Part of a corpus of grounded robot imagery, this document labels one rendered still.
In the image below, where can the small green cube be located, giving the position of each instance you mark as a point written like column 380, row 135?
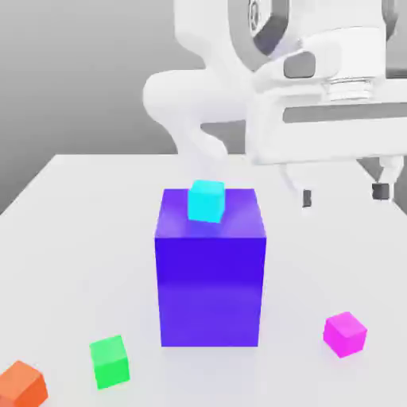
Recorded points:
column 110, row 364

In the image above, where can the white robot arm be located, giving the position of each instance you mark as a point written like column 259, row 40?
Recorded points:
column 194, row 95

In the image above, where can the small magenta cube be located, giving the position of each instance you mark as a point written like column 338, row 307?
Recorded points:
column 345, row 335

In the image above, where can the large purple box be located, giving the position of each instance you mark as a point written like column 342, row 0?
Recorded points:
column 210, row 286

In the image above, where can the small orange cube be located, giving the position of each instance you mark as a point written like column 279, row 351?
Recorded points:
column 22, row 386

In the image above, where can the small cyan cube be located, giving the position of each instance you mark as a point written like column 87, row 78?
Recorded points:
column 206, row 203

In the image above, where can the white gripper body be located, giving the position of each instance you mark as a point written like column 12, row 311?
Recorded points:
column 318, row 140

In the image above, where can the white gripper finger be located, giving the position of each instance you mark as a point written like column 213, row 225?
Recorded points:
column 385, row 179
column 299, row 182

